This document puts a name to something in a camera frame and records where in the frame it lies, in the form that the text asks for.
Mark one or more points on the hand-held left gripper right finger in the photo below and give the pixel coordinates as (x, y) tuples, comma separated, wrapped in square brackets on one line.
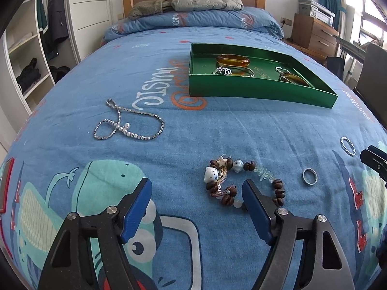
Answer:
[(255, 208)]

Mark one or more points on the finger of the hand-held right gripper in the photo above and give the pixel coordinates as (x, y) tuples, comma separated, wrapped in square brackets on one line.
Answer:
[(375, 164), (379, 153)]

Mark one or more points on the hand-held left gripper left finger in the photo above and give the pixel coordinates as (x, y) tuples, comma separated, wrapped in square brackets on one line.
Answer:
[(137, 208)]

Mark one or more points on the thin amber bangle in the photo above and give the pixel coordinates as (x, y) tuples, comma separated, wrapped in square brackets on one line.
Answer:
[(297, 79)]

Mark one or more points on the green tray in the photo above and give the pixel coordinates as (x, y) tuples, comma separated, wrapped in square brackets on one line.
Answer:
[(242, 89)]

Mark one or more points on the silver bangle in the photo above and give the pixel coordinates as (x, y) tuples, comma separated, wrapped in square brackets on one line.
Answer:
[(246, 73)]

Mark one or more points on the silver wristwatch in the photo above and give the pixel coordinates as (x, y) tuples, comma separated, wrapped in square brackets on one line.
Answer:
[(223, 71)]

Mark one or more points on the wide amber bangle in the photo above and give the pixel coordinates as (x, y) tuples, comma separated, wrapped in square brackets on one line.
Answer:
[(232, 62)]

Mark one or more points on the grey chair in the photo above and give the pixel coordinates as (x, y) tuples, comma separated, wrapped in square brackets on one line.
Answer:
[(375, 66)]

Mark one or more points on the dark tote bag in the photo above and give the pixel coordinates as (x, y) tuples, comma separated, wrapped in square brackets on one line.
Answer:
[(335, 68)]

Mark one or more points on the red phone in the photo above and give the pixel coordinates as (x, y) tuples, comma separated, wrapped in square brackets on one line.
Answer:
[(6, 184)]

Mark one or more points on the wooden drawer chest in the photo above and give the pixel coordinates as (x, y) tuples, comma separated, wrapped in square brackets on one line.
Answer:
[(314, 34)]

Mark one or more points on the teal curtain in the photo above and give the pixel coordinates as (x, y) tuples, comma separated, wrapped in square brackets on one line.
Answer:
[(331, 6)]

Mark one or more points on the white printer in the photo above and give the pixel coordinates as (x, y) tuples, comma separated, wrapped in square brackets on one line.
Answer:
[(317, 10)]

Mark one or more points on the black backpack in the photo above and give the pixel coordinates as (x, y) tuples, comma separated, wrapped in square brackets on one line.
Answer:
[(62, 71)]

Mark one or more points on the black bag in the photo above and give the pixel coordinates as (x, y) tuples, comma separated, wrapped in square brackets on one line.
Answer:
[(28, 74)]

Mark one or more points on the blue folded duvet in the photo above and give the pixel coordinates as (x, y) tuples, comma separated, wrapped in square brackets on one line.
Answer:
[(193, 22)]

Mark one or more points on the white wardrobe shelf unit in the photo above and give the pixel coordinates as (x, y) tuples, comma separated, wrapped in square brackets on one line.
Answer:
[(21, 51)]

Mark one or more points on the olive fleece jacket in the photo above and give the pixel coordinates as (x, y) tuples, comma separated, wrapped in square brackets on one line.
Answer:
[(148, 9)]

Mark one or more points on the dark hanging clothes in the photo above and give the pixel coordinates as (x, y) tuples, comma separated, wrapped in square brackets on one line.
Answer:
[(54, 15)]

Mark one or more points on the grey down jacket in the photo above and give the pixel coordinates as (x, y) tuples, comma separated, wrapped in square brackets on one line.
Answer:
[(205, 1)]

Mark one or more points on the wall power outlet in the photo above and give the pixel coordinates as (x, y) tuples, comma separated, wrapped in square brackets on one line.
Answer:
[(286, 21)]

